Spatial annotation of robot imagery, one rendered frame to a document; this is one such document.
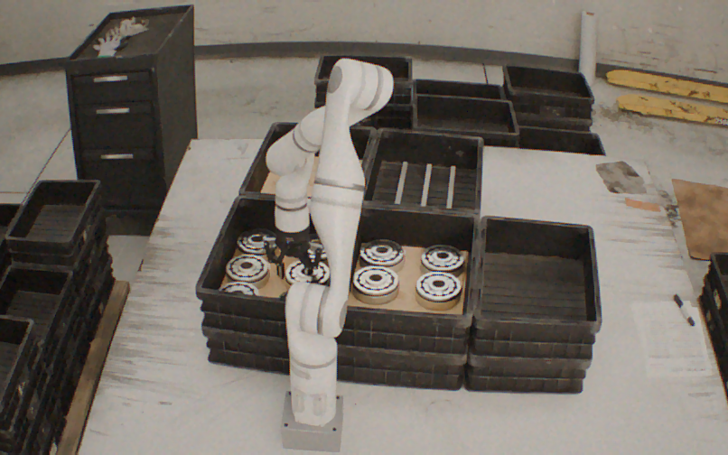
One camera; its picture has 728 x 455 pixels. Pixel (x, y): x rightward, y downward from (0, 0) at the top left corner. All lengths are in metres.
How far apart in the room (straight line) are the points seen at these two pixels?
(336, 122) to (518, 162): 1.34
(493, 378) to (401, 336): 0.24
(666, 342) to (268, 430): 1.04
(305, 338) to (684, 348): 1.04
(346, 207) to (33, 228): 1.73
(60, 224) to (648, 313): 2.03
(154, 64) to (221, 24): 2.15
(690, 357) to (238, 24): 3.95
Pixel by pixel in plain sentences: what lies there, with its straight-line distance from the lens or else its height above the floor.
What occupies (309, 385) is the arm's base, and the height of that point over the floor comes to 0.89.
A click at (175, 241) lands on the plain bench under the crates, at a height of 0.70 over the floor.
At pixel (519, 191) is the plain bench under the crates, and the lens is 2.74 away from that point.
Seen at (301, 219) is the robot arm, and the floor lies 1.02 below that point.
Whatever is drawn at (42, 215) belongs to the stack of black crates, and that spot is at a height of 0.49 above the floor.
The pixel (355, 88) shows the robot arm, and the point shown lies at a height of 1.42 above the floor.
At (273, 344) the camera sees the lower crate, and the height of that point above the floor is 0.81.
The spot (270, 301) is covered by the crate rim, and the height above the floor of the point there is 0.93.
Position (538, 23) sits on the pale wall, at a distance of 5.37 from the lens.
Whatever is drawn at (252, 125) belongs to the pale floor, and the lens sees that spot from 4.61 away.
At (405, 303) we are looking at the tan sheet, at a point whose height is 0.83.
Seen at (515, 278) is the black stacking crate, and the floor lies 0.83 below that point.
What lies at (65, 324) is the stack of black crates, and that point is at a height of 0.39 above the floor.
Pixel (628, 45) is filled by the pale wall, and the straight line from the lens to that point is 5.53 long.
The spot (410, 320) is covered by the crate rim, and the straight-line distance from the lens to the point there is 1.87.
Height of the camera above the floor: 2.11
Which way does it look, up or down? 34 degrees down
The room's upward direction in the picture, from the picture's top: 1 degrees clockwise
